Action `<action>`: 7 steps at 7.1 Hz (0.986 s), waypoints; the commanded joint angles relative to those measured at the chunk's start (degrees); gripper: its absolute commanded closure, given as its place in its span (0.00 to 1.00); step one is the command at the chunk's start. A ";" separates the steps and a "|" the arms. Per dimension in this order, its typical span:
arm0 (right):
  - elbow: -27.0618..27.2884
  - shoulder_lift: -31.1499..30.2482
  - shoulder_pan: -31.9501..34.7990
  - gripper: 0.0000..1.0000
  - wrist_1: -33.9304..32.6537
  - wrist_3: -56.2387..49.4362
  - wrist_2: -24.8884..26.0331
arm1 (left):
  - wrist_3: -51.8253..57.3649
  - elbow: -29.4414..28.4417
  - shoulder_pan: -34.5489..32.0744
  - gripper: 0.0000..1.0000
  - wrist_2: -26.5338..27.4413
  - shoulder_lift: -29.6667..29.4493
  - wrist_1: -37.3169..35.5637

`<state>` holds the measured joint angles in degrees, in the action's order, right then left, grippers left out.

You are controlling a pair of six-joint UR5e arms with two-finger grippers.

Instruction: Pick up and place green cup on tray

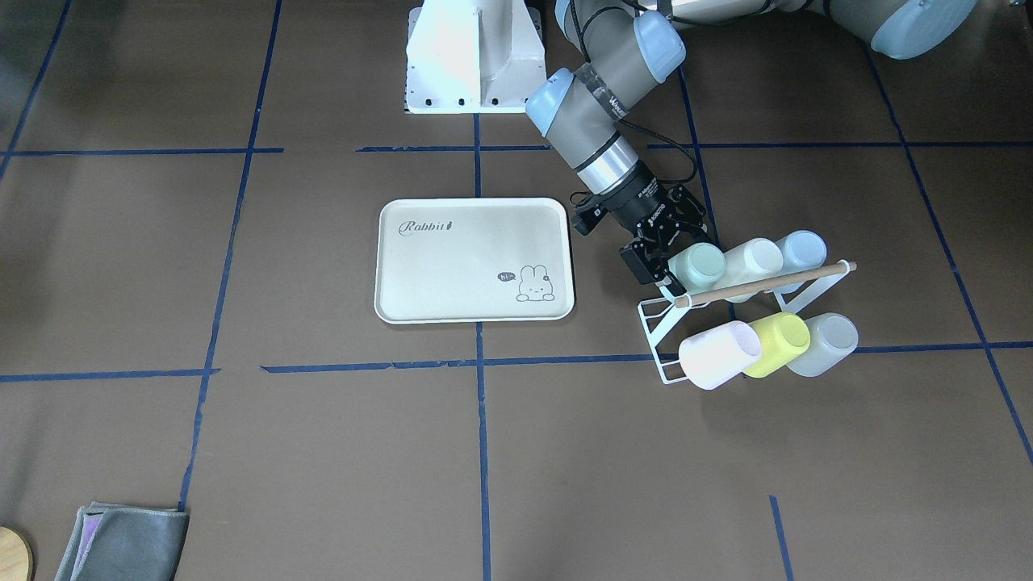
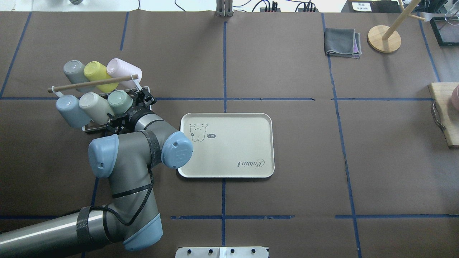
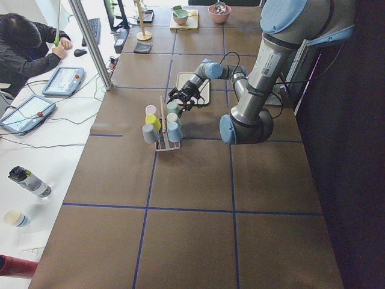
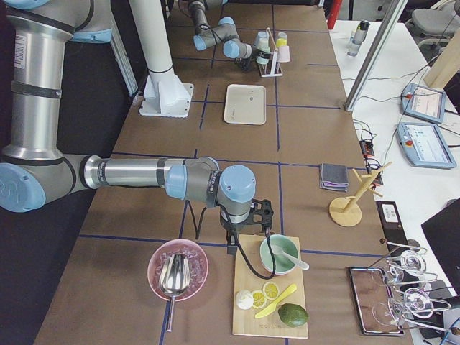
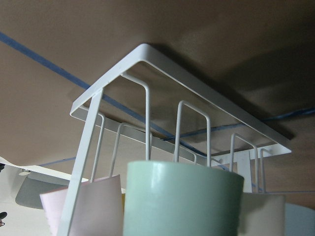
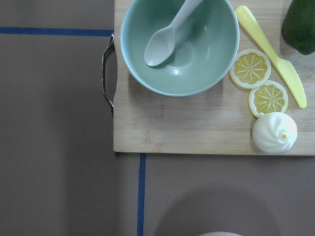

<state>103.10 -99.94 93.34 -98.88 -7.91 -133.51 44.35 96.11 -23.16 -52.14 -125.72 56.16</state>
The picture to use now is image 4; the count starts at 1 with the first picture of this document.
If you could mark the pink bowl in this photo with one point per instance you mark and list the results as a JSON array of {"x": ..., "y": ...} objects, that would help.
[{"x": 197, "y": 260}]

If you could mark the teach pendant tablet far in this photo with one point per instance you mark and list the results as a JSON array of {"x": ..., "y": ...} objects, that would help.
[{"x": 424, "y": 103}]

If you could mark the white spoon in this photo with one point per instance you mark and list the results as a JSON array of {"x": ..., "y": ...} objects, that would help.
[{"x": 297, "y": 262}]

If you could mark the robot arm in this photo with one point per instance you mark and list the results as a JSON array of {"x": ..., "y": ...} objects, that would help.
[
  {"x": 92, "y": 115},
  {"x": 224, "y": 33}
]

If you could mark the teach pendant tablet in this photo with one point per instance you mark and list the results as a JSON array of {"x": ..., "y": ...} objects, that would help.
[
  {"x": 424, "y": 103},
  {"x": 424, "y": 146}
]

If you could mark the white camera pole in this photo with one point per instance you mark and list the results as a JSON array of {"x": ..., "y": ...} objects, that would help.
[{"x": 164, "y": 94}]

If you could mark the cream white cup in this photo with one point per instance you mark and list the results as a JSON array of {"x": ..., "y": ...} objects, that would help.
[{"x": 265, "y": 46}]

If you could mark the grey water bottle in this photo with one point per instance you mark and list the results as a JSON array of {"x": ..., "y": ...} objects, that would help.
[{"x": 357, "y": 38}]

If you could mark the wine glass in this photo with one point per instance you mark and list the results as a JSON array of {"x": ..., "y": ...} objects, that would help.
[
  {"x": 414, "y": 303},
  {"x": 407, "y": 268}
]

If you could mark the aluminium frame post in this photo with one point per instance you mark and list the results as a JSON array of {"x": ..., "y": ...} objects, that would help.
[{"x": 385, "y": 29}]

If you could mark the green bowl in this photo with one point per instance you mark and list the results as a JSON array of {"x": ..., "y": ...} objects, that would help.
[{"x": 283, "y": 264}]

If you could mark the pink cup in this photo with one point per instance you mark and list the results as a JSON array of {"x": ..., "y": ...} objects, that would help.
[{"x": 283, "y": 54}]

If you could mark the yellow plastic knife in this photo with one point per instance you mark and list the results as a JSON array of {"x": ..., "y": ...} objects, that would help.
[{"x": 272, "y": 306}]

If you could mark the blue cup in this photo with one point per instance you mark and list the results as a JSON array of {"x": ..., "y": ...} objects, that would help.
[{"x": 261, "y": 35}]

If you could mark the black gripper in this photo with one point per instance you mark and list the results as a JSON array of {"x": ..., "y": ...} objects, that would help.
[
  {"x": 230, "y": 227},
  {"x": 254, "y": 57}
]

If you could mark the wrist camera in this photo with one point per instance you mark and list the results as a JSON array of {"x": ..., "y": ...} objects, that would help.
[{"x": 262, "y": 214}]

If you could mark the grey folded cloth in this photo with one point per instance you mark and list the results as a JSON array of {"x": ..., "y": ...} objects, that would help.
[{"x": 333, "y": 177}]

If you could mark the black framed glass tray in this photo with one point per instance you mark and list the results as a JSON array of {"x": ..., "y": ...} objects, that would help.
[{"x": 370, "y": 292}]

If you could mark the avocado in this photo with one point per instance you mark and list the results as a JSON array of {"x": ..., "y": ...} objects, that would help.
[{"x": 293, "y": 315}]

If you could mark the beige rabbit tray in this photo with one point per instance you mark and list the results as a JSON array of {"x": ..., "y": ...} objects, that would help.
[{"x": 245, "y": 104}]

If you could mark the yellow cup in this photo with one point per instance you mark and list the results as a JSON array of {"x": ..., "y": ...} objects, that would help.
[{"x": 280, "y": 42}]

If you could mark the wooden mug tree stand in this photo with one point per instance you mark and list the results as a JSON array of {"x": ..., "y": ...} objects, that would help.
[{"x": 344, "y": 210}]

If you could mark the teach pendant tablet near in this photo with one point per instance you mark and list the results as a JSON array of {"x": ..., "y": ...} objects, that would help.
[{"x": 424, "y": 146}]

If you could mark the metal scoop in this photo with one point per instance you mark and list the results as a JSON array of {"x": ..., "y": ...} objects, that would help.
[{"x": 174, "y": 281}]

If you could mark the white wire cup rack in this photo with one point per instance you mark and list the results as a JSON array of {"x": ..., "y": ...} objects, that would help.
[{"x": 273, "y": 68}]

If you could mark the black power strip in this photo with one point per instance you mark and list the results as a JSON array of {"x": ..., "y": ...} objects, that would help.
[{"x": 391, "y": 223}]

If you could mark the green cup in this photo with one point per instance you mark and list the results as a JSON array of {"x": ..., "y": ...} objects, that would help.
[{"x": 263, "y": 58}]

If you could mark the lemon slice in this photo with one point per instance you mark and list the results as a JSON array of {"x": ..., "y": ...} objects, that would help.
[
  {"x": 259, "y": 299},
  {"x": 271, "y": 290}
]

